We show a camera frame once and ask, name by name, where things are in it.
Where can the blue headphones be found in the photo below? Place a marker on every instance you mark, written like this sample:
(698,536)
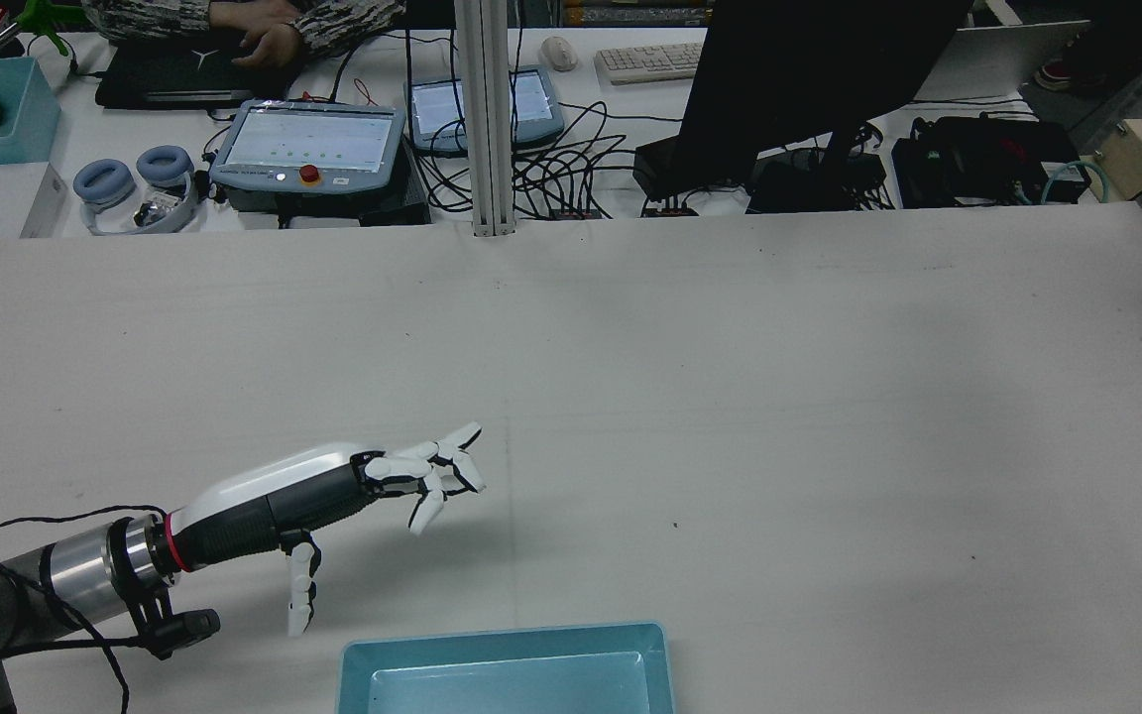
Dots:
(105,183)

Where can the black electronics box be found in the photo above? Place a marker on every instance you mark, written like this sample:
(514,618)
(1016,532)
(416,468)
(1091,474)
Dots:
(665,164)
(789,183)

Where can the teach pendant with red button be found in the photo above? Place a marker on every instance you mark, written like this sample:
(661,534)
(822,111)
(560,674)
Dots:
(313,139)

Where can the white keyboard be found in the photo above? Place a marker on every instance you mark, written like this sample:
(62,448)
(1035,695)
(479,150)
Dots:
(645,61)

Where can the black laptop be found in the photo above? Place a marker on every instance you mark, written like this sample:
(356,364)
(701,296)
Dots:
(165,74)

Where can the black monitor stand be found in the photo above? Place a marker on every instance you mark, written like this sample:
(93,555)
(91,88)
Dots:
(844,159)

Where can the small black usb hub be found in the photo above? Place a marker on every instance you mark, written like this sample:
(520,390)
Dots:
(670,209)
(571,212)

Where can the black Huawei monitor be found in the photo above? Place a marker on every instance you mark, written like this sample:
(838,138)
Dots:
(809,79)

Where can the blue grey teach pendant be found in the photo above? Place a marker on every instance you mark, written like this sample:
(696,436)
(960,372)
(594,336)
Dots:
(437,109)

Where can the green plastic clamp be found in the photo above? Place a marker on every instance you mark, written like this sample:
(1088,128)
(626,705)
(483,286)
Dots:
(41,18)

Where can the shallow teal plastic tray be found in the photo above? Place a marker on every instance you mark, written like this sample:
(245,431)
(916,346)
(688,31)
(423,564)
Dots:
(383,684)

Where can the aluminium frame post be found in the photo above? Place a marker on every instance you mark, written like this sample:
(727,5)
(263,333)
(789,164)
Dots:
(487,119)

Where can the white computer mouse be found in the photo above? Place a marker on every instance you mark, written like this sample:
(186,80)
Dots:
(559,53)

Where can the left white grey robot hand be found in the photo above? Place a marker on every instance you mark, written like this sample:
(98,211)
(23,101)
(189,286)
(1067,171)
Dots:
(274,496)

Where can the deep teal plastic bin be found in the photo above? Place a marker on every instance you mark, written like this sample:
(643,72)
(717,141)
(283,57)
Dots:
(26,119)

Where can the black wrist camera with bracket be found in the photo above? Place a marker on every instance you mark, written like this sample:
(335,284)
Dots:
(189,625)

